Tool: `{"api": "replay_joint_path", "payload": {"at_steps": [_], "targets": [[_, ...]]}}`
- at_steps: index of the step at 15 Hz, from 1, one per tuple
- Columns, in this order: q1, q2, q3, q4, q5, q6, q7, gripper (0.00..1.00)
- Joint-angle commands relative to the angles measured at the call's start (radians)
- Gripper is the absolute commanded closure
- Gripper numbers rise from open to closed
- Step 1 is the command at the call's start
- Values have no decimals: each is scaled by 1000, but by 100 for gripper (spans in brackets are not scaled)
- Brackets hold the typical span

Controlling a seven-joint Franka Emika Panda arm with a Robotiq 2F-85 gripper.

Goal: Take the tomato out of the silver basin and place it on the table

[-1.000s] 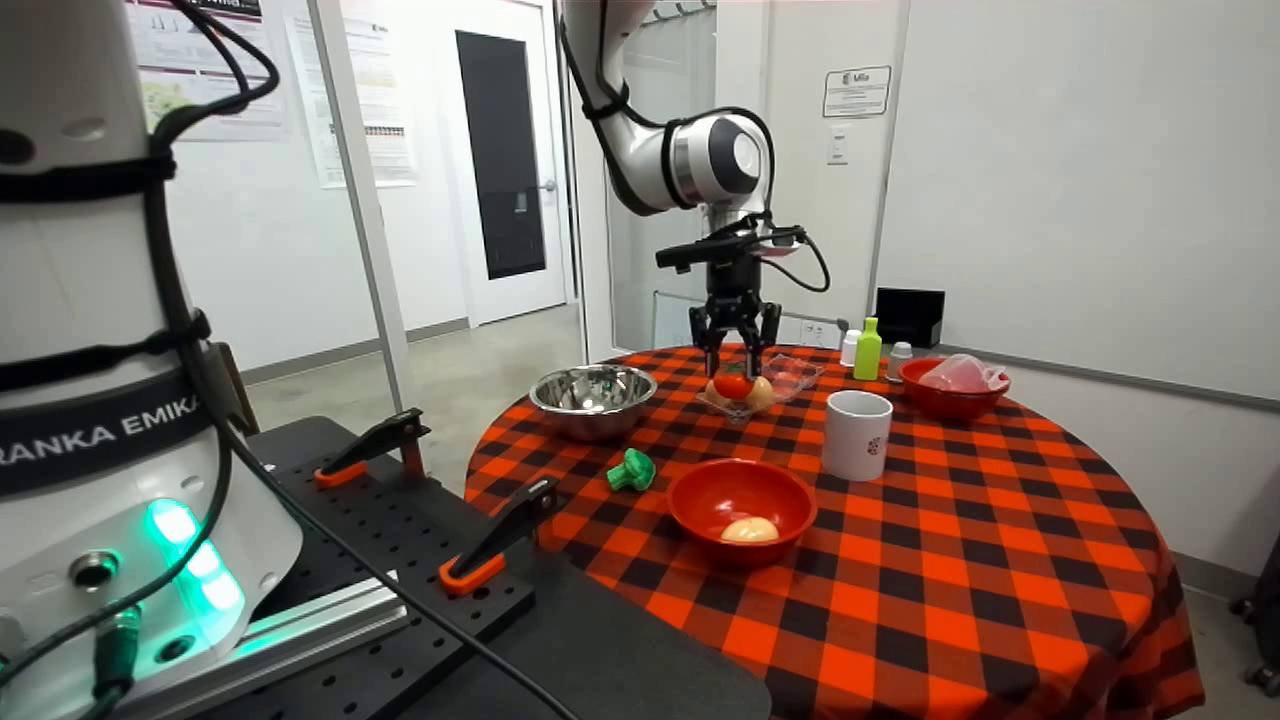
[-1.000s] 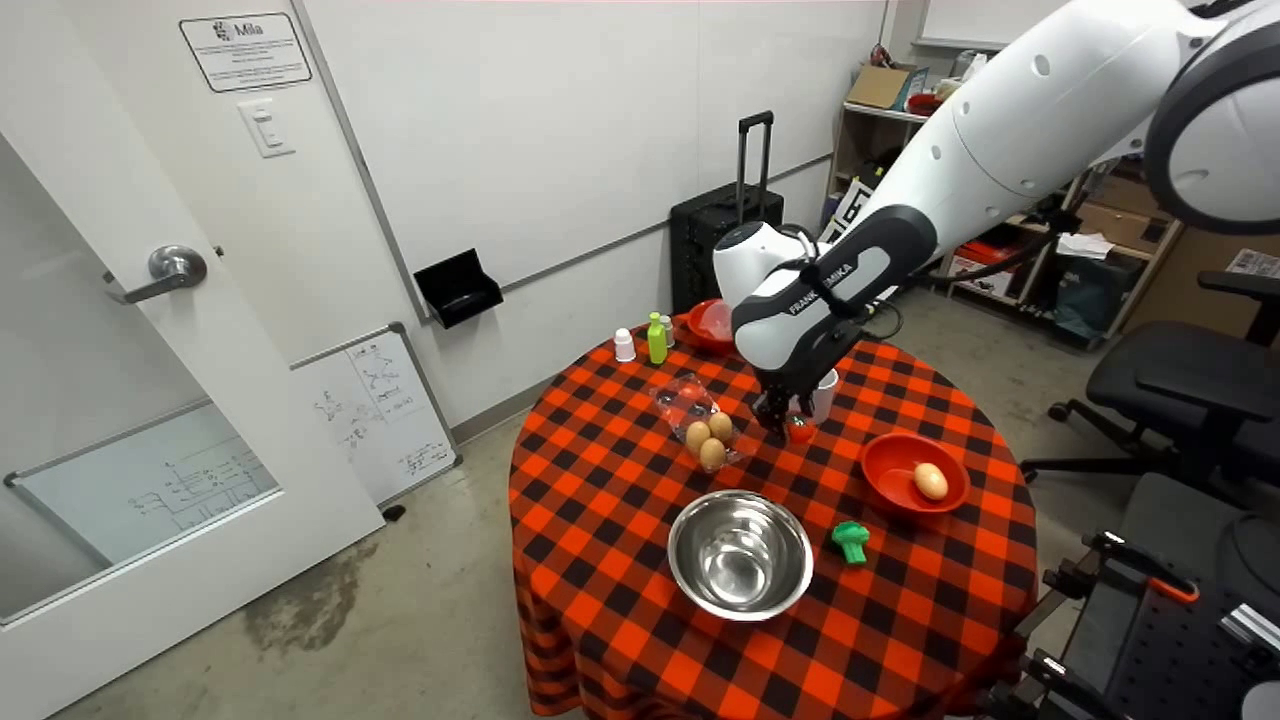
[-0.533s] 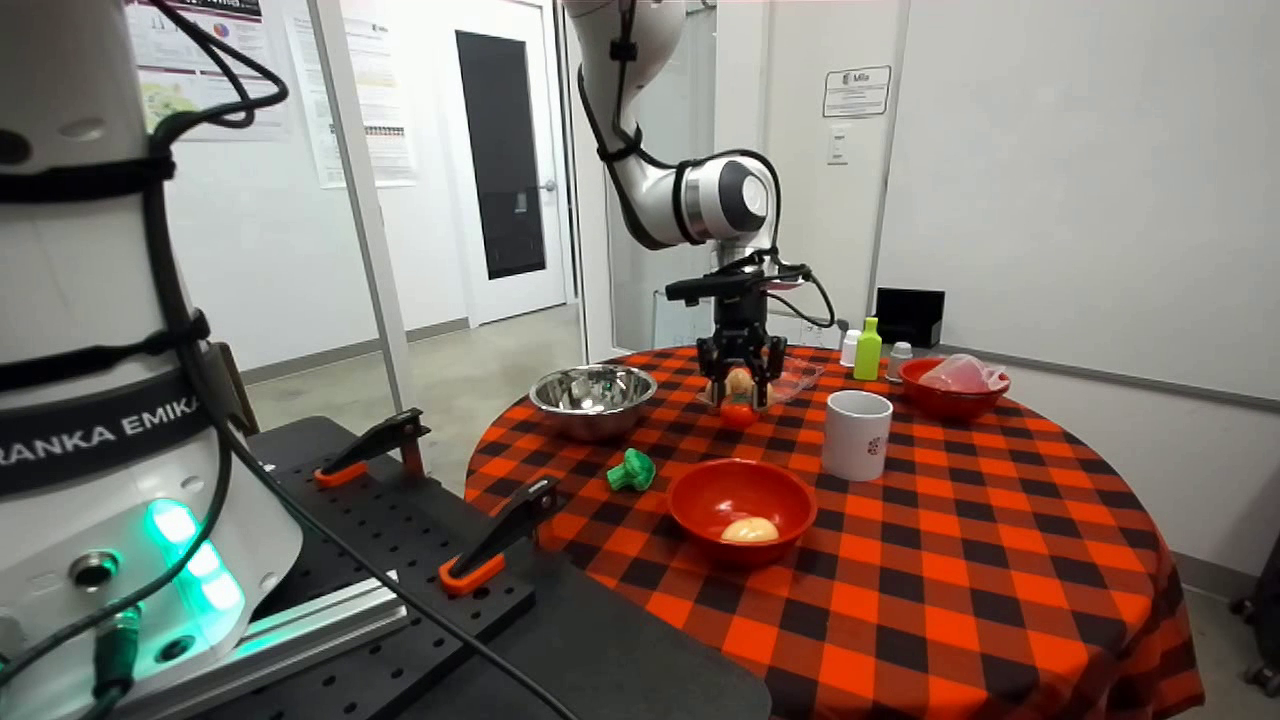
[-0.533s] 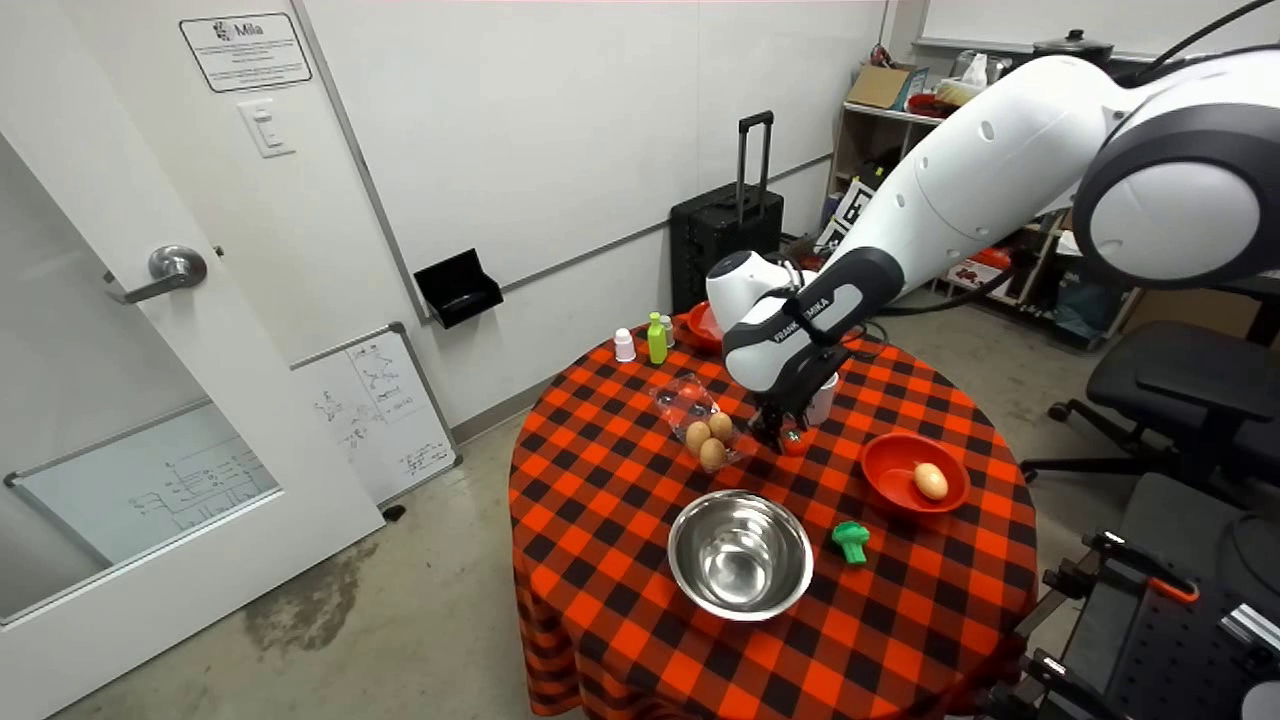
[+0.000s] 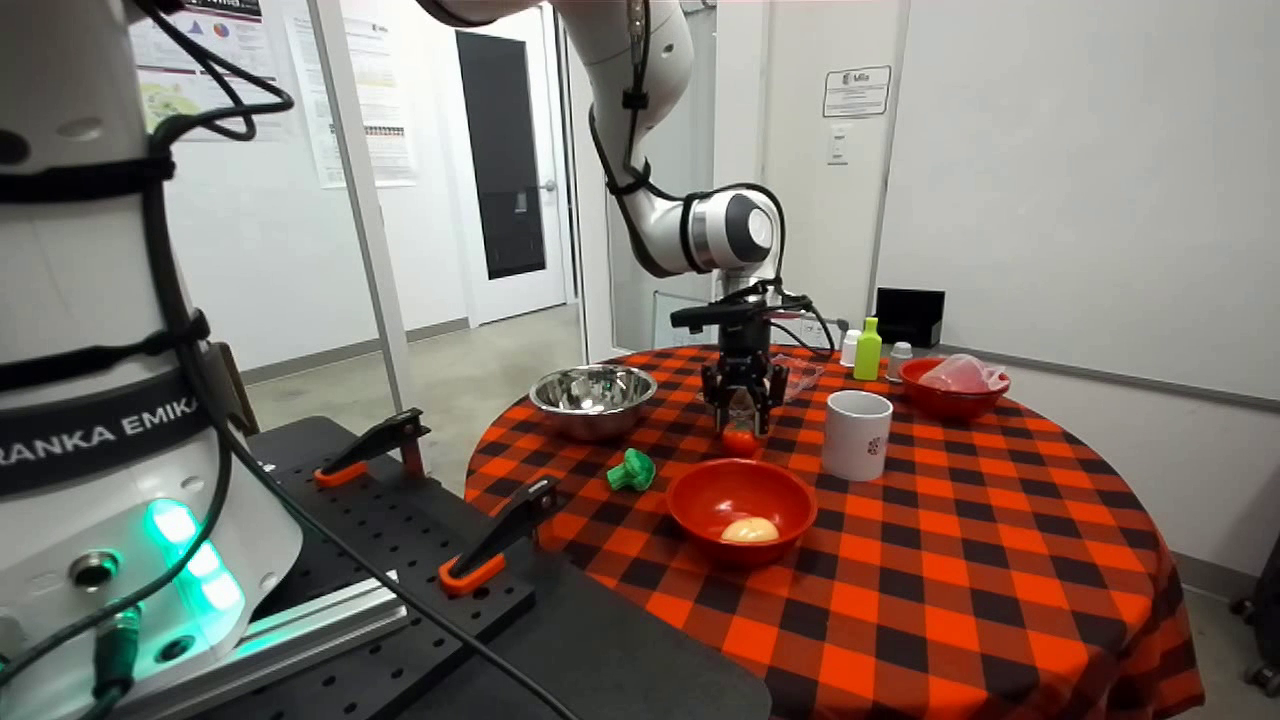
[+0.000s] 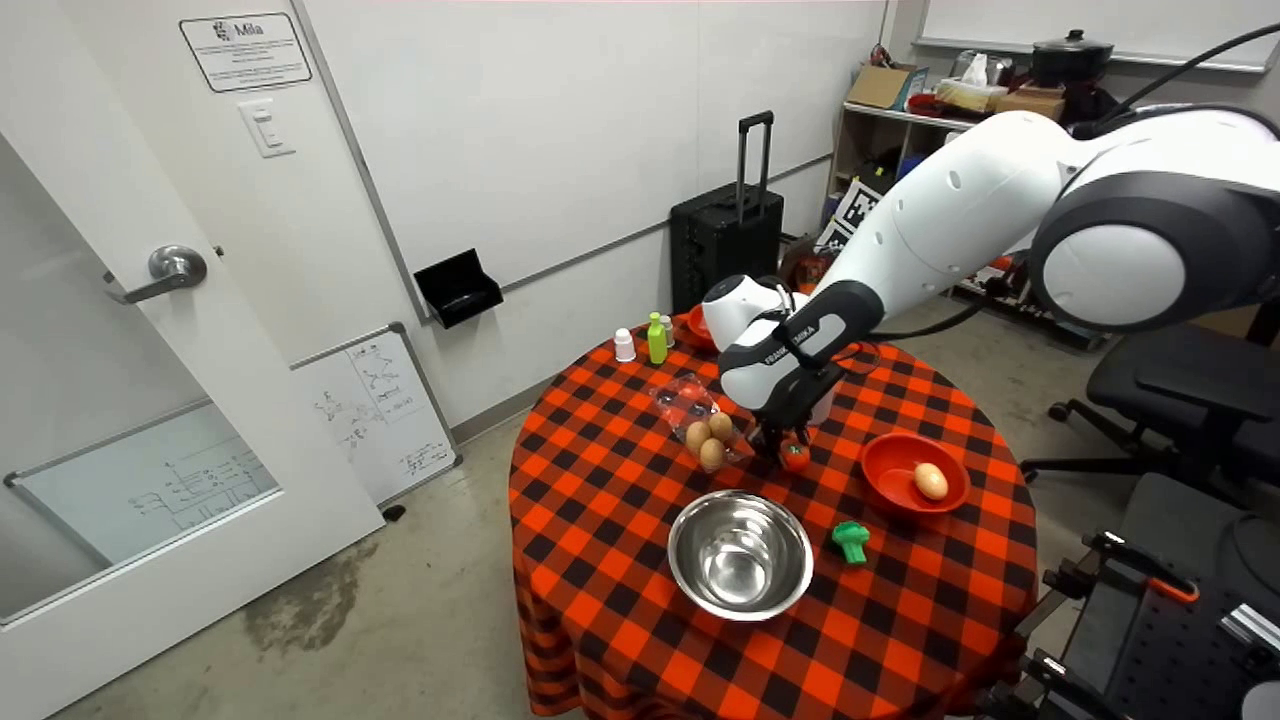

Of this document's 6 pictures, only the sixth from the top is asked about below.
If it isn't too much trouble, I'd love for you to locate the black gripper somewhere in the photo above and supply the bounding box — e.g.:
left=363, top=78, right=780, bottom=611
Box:
left=747, top=315, right=850, bottom=465

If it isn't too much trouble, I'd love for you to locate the silver metal basin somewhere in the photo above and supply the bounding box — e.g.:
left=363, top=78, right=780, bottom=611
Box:
left=663, top=484, right=820, bottom=627

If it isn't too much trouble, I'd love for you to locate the green toy broccoli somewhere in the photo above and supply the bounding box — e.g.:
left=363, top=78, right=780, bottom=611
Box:
left=827, top=515, right=875, bottom=569

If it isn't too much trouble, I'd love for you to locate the large red plastic bowl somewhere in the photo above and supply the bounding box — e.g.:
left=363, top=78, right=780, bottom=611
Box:
left=856, top=430, right=974, bottom=521

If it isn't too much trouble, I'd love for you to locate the green plastic bottle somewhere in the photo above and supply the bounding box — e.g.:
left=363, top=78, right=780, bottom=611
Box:
left=644, top=309, right=677, bottom=373

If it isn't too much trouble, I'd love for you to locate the orange black checkered tablecloth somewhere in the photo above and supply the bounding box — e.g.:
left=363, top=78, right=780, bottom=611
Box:
left=505, top=325, right=1043, bottom=720

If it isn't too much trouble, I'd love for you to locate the black suitcase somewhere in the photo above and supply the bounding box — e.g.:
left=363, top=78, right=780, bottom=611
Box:
left=663, top=107, right=788, bottom=321

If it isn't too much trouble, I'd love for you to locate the black white framed picture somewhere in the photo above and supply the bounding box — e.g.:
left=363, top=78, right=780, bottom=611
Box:
left=813, top=174, right=883, bottom=260

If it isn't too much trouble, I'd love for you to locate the white storage shelf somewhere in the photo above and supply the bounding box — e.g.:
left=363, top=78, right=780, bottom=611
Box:
left=834, top=95, right=1117, bottom=315

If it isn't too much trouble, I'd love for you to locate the brown cardboard box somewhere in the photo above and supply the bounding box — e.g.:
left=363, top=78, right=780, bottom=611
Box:
left=846, top=62, right=921, bottom=118

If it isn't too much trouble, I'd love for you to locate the black office chair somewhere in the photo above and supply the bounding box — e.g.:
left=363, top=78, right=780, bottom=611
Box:
left=1021, top=293, right=1280, bottom=511

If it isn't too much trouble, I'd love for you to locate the small leaning whiteboard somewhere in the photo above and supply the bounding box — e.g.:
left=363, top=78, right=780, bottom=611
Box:
left=292, top=325, right=464, bottom=507

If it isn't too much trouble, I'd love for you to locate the black equipment cart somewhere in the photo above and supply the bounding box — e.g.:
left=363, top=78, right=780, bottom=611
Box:
left=977, top=469, right=1280, bottom=720

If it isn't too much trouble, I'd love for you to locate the black cooking pot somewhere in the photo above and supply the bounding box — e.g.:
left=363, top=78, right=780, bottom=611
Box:
left=1028, top=29, right=1122, bottom=95

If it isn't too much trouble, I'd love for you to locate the white door with window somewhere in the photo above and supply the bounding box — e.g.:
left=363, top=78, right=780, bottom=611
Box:
left=0, top=0, right=394, bottom=720

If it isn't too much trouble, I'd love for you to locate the black wall tray holder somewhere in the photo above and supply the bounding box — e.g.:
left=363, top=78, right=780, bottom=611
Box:
left=413, top=246, right=508, bottom=332

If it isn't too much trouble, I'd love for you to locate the wall mounted whiteboard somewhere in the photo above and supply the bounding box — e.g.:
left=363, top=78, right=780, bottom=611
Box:
left=918, top=0, right=1280, bottom=82

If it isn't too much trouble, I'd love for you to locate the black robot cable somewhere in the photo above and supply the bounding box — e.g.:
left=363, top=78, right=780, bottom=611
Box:
left=1117, top=20, right=1280, bottom=127

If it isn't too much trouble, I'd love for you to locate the white wall switch plate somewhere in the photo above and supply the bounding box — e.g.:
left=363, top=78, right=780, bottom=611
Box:
left=238, top=95, right=300, bottom=163

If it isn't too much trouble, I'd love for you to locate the silver door lever handle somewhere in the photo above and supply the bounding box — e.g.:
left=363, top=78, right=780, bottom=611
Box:
left=121, top=246, right=214, bottom=309

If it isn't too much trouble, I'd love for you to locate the white paper wall sign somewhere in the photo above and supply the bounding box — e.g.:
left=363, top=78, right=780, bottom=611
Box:
left=177, top=7, right=320, bottom=95

